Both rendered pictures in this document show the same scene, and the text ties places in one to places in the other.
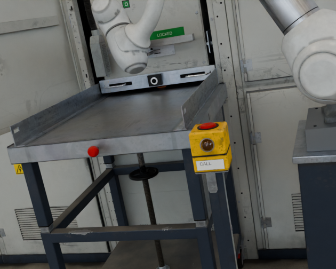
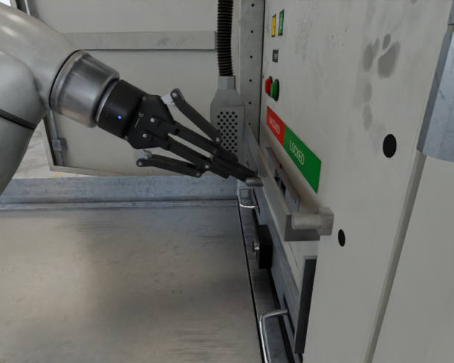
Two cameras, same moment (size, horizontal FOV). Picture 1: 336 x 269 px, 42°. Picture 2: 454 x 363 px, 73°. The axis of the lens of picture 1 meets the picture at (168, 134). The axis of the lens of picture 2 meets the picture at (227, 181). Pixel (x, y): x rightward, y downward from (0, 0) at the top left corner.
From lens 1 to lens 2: 178 cm
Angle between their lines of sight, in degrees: 67
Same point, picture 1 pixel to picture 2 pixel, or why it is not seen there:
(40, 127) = (29, 197)
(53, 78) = not seen: hidden behind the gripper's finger
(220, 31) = (327, 335)
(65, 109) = (110, 190)
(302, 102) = not seen: outside the picture
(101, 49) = (212, 121)
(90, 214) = not seen: hidden behind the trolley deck
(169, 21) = (308, 118)
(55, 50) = (203, 93)
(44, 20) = (183, 37)
